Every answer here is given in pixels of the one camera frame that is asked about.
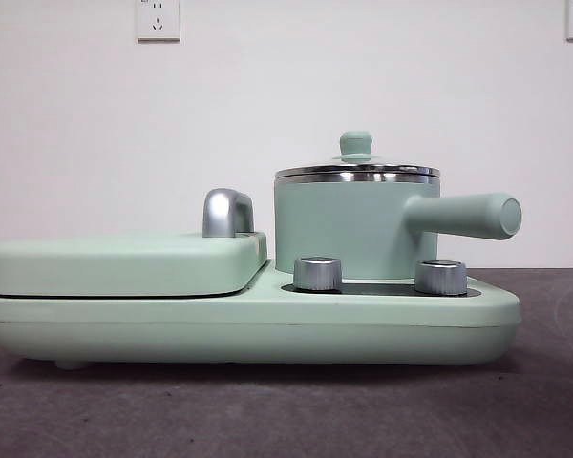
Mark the glass lid with green knob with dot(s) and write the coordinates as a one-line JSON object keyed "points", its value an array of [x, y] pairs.
{"points": [[355, 143]]}

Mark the mint green steamer pot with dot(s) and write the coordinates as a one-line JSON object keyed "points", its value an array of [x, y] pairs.
{"points": [[339, 224]]}

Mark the silver control knob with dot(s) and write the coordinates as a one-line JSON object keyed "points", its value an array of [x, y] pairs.
{"points": [[317, 274], [440, 277]]}

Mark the mint green breakfast machine base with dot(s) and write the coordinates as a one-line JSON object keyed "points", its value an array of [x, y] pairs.
{"points": [[172, 329]]}

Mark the mint green hinged griddle cover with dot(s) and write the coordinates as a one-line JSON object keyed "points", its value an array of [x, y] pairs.
{"points": [[124, 262]]}

